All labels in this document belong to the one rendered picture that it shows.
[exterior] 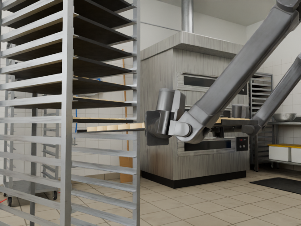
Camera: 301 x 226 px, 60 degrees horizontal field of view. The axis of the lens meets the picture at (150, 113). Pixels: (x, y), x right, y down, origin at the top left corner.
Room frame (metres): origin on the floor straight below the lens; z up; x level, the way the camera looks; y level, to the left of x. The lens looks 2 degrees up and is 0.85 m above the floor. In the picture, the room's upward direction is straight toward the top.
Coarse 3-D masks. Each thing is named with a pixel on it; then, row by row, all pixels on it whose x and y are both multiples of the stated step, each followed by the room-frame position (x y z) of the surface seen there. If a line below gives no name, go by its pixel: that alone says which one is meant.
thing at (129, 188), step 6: (72, 174) 1.70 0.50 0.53; (72, 180) 1.66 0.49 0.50; (78, 180) 1.65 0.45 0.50; (84, 180) 1.63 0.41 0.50; (90, 180) 1.60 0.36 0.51; (96, 180) 1.57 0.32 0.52; (102, 180) 1.54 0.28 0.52; (102, 186) 1.50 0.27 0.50; (108, 186) 1.49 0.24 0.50; (114, 186) 1.48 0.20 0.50; (120, 186) 1.46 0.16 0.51; (126, 186) 1.43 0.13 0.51; (132, 186) 1.41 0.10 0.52
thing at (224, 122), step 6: (222, 120) 0.71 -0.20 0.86; (228, 120) 0.75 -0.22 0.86; (234, 120) 0.79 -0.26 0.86; (240, 120) 0.84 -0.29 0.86; (246, 120) 0.90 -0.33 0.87; (252, 120) 0.96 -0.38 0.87; (78, 132) 1.05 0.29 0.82; (84, 132) 1.03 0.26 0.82; (90, 132) 1.00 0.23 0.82; (96, 132) 1.06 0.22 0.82
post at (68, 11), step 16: (64, 0) 1.04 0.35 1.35; (64, 16) 1.04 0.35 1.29; (64, 32) 1.04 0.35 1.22; (64, 48) 1.03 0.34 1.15; (64, 64) 1.03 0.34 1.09; (64, 80) 1.03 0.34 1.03; (64, 96) 1.03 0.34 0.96; (64, 112) 1.03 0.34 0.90; (64, 128) 1.03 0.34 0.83; (64, 144) 1.03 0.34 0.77; (64, 160) 1.03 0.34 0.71; (64, 176) 1.03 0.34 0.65; (64, 192) 1.03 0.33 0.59; (64, 208) 1.03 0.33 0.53; (64, 224) 1.03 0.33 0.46
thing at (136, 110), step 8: (136, 0) 1.40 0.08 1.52; (136, 8) 1.40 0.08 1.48; (136, 16) 1.40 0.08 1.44; (136, 24) 1.40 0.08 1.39; (136, 32) 1.40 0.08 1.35; (136, 40) 1.40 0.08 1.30; (136, 48) 1.40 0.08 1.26; (136, 56) 1.40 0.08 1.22; (136, 64) 1.40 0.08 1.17; (136, 80) 1.40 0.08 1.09; (136, 96) 1.40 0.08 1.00; (136, 112) 1.40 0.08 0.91; (136, 144) 1.40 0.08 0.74; (136, 160) 1.40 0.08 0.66; (136, 168) 1.40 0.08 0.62; (136, 176) 1.40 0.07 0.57; (136, 184) 1.40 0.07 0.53; (136, 192) 1.40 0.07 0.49; (136, 200) 1.40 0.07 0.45; (136, 216) 1.40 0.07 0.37
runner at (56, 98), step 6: (42, 96) 1.17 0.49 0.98; (48, 96) 1.15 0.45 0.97; (54, 96) 1.12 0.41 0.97; (60, 96) 1.10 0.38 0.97; (72, 96) 1.05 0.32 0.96; (0, 102) 1.40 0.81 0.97; (6, 102) 1.36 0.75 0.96; (12, 102) 1.33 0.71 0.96; (18, 102) 1.29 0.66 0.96; (24, 102) 1.26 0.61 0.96; (30, 102) 1.23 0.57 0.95; (36, 102) 1.20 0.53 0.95; (42, 102) 1.17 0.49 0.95; (48, 102) 1.15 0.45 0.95; (54, 102) 1.13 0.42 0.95; (60, 102) 1.13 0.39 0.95
